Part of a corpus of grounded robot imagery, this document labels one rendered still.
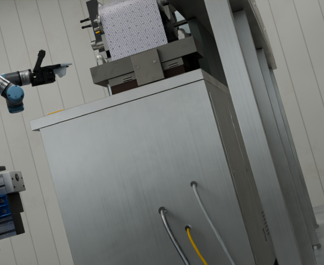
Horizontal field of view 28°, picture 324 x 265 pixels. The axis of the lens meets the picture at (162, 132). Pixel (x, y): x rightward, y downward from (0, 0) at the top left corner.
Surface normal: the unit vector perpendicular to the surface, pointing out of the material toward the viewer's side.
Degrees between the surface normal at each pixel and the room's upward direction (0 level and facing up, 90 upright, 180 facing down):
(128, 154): 90
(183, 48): 90
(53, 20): 90
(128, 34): 90
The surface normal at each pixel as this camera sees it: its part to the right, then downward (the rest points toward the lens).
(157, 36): -0.22, -0.02
